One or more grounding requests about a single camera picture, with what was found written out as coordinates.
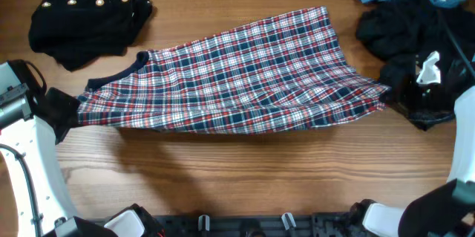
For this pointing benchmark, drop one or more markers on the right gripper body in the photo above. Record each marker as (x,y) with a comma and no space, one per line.
(408,93)

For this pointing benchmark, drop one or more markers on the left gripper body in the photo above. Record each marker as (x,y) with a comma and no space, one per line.
(67,107)

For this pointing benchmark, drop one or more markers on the red blue plaid garment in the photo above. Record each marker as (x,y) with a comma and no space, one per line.
(282,73)

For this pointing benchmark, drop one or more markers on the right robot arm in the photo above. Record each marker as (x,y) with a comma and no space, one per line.
(441,211)

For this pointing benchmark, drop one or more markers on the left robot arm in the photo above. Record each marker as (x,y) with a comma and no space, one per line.
(34,119)

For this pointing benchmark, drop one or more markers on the black mesh garment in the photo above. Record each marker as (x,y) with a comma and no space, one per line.
(403,33)

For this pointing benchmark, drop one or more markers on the black knit garment with buttons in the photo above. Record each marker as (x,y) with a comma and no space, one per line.
(76,32)

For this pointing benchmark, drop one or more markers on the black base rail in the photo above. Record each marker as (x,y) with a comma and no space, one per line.
(332,224)

